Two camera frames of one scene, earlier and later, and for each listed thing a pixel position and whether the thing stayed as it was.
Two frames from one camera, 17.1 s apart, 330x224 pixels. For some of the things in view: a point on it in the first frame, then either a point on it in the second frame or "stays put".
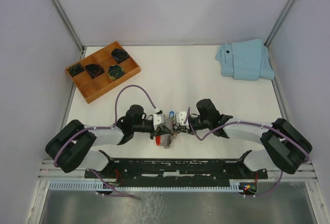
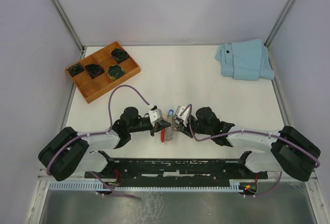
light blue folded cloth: (245, 60) stays put
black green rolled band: (115, 72) stays put
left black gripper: (161, 130) → (159, 125)
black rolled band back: (119, 55) stays put
